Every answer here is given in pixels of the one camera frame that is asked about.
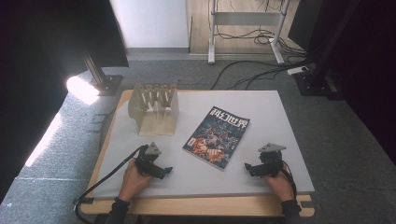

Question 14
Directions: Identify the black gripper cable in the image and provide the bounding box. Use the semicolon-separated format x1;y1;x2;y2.
73;145;149;224
280;159;299;202

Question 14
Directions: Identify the wooden table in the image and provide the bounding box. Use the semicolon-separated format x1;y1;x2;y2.
79;89;317;218

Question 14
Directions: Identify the person's left hand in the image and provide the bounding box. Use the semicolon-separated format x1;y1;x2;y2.
118;158;154;203

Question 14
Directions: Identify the colourful illustrated magazine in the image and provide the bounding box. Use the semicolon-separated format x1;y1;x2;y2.
182;105;251;172

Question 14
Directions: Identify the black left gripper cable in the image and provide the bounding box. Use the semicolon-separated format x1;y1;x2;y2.
73;145;149;224

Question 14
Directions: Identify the bundle of black floor cables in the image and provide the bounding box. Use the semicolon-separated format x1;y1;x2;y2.
209;0;316;91

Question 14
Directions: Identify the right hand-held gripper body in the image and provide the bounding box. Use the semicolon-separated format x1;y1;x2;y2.
257;142;288;179

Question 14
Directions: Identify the wooden slotted rack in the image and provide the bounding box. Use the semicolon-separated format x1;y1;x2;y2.
127;82;180;137

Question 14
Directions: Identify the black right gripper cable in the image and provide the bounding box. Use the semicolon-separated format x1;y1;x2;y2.
280;159;299;202

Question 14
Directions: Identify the white power strip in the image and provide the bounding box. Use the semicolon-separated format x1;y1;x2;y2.
286;65;310;77

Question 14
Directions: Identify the white metal desk frame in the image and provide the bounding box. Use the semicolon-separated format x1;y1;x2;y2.
207;0;291;65

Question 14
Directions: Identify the white board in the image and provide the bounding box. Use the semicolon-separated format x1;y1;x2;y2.
92;90;316;199

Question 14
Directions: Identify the person's right hand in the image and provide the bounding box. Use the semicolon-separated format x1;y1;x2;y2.
263;169;295;203

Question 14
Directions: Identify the black curtain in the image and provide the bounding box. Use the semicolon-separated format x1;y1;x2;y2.
288;0;396;166
0;0;130;204

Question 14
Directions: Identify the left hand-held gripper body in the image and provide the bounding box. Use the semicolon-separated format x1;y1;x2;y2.
134;142;166;179

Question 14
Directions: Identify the black metal stand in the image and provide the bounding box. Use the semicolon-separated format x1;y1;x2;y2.
291;0;363;97
81;50;124;97

